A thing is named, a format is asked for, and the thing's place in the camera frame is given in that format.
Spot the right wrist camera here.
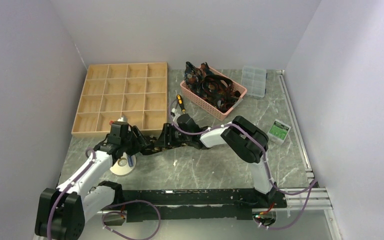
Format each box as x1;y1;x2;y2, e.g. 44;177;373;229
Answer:
170;110;181;124

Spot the green screw bit box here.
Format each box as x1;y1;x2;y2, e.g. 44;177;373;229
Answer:
267;119;292;145

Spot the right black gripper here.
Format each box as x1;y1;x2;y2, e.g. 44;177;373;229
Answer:
154;123;192;147

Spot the pink plastic basket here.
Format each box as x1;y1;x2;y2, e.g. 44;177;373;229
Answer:
180;62;248;121

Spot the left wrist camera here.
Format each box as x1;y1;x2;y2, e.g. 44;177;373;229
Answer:
109;115;129;127

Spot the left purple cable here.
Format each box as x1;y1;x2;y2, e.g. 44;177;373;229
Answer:
46;147;162;240

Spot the white tape roll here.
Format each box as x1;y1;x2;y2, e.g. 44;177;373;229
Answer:
110;154;137;176

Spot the clear plastic organizer box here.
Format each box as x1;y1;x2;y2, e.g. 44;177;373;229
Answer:
241;66;268;98

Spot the black gold patterned tie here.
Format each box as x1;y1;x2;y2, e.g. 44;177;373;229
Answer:
140;123;209;156

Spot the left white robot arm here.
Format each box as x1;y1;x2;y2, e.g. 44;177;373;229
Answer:
34;121;151;240

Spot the wooden compartment tray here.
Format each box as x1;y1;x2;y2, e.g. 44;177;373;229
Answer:
71;62;168;138

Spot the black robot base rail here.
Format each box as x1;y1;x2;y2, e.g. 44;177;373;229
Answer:
104;188;287;223

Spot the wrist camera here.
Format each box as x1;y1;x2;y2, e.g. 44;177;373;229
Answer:
170;110;181;124
109;115;129;127

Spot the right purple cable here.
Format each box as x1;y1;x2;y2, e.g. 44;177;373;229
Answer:
168;98;318;231

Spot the blue red small screwdriver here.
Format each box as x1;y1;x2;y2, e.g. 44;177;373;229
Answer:
127;155;136;168

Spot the pile of patterned ties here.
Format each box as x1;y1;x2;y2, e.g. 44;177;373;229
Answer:
184;61;241;113

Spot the purple cable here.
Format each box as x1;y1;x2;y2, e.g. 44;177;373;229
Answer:
168;98;318;231
46;147;162;240

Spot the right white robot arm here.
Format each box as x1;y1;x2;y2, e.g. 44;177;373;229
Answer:
152;114;276;208

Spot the upper black yellow screwdriver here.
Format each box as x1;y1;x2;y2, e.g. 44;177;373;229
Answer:
176;94;186;114

